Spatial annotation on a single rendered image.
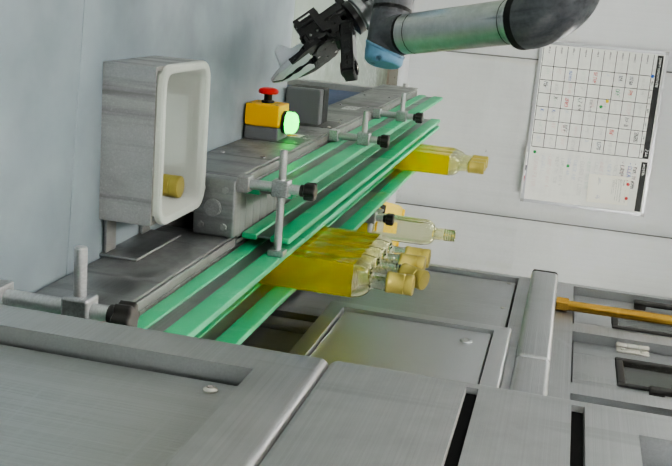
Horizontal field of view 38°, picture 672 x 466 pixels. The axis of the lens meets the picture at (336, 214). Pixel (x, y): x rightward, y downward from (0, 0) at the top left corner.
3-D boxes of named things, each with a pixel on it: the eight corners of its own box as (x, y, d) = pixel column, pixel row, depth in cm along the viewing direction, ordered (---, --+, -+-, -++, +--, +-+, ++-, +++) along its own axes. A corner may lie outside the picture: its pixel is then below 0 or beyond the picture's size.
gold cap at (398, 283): (384, 295, 159) (410, 299, 158) (386, 274, 158) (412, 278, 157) (388, 289, 162) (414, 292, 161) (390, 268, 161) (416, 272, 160)
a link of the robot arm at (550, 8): (606, 58, 154) (389, 74, 191) (617, -9, 155) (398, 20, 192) (564, 36, 147) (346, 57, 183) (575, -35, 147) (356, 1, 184)
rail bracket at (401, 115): (369, 118, 252) (421, 124, 249) (372, 90, 251) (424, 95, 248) (372, 116, 256) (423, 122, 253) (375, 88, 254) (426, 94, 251)
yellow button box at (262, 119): (241, 137, 193) (277, 141, 192) (243, 99, 191) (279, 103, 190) (252, 133, 200) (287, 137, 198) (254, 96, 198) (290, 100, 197)
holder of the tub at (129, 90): (97, 256, 139) (148, 264, 137) (103, 61, 133) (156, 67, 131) (148, 230, 155) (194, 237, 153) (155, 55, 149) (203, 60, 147)
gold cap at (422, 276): (395, 284, 164) (417, 292, 162) (398, 264, 163) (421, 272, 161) (406, 280, 167) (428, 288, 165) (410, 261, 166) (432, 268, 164)
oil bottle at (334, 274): (242, 282, 163) (367, 301, 159) (244, 249, 162) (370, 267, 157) (253, 273, 168) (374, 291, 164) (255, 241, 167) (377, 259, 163)
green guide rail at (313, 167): (244, 193, 156) (292, 199, 154) (244, 187, 156) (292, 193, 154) (418, 97, 323) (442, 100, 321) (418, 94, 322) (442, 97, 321)
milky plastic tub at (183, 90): (100, 221, 137) (158, 229, 135) (105, 60, 132) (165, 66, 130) (152, 198, 154) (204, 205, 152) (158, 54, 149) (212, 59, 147)
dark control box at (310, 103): (281, 121, 219) (318, 126, 217) (284, 86, 218) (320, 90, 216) (292, 117, 227) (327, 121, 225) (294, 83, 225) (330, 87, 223)
